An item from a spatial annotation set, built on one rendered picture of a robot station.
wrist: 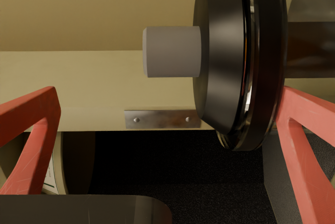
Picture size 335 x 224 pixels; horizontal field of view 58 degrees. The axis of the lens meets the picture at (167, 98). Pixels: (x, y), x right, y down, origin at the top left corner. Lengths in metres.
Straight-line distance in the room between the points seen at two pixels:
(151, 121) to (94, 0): 0.45
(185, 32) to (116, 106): 0.14
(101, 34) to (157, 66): 0.57
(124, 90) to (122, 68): 0.04
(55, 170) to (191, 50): 0.27
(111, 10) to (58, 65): 0.36
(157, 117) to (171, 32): 0.13
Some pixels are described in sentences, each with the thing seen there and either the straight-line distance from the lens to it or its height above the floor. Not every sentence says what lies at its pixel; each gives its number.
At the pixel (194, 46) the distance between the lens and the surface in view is 0.16.
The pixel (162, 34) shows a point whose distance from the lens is 0.16.
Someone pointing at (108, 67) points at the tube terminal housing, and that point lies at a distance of 0.33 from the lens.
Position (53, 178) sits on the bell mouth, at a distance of 0.39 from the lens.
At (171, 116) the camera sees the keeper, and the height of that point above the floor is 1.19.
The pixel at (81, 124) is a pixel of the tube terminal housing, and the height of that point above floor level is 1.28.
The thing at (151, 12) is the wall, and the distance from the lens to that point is 0.69.
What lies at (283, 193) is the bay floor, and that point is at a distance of 0.52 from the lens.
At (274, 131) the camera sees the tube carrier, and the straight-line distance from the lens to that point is 0.16.
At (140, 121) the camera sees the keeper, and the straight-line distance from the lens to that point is 0.28.
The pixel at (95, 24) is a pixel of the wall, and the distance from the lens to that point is 0.71.
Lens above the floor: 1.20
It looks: 1 degrees down
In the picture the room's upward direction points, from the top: 91 degrees counter-clockwise
